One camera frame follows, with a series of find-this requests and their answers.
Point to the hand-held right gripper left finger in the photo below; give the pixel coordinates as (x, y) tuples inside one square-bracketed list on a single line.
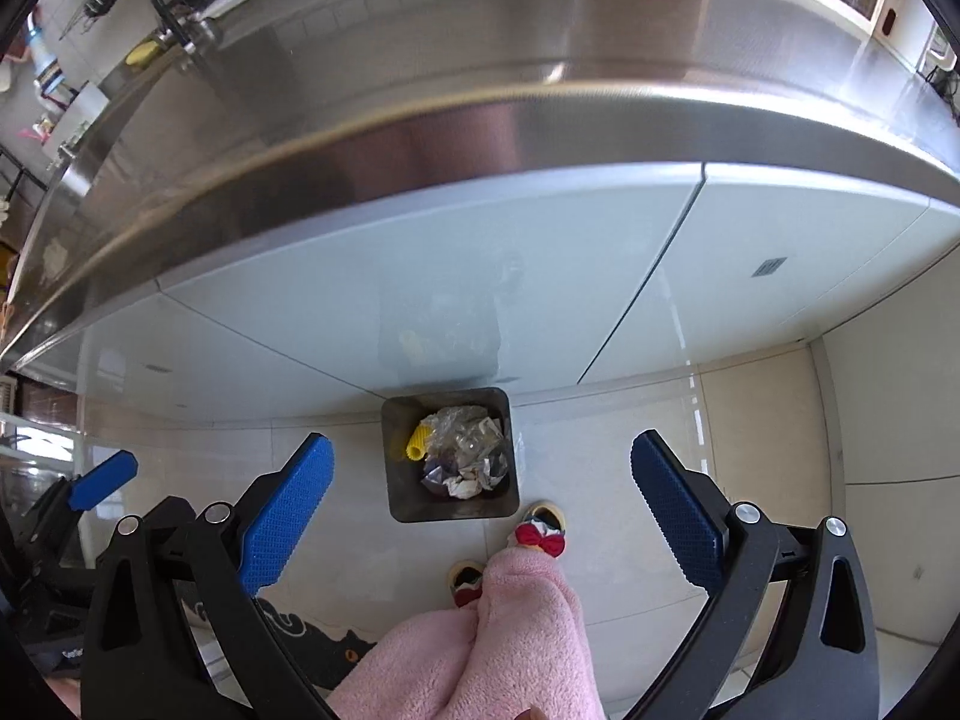
[(289, 510)]

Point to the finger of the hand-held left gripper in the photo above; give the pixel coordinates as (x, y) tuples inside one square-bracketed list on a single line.
[(101, 476)]

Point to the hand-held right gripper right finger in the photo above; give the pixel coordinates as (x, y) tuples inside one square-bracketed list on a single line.
[(675, 510)]

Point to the black square bin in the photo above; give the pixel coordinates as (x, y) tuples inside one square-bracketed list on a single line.
[(397, 484)]

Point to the yellow foam fruit net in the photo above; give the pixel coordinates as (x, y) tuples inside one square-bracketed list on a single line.
[(418, 444)]

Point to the person's left hand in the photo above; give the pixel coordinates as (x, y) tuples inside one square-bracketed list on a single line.
[(64, 699)]

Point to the black patterned floor mat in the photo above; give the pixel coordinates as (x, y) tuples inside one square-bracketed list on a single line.
[(315, 637)]

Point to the white cabinet door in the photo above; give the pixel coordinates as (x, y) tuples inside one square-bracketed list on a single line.
[(787, 240), (450, 255), (187, 367)]

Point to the pink fleece pants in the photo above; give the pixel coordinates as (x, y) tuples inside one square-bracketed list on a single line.
[(487, 652)]

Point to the white sink caddy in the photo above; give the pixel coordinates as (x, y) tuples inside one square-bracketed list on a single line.
[(86, 109)]

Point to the chrome faucet with filter head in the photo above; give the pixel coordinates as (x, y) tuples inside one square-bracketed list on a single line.
[(46, 60)]

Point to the yellow sponge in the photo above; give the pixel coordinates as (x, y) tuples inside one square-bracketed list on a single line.
[(142, 54)]

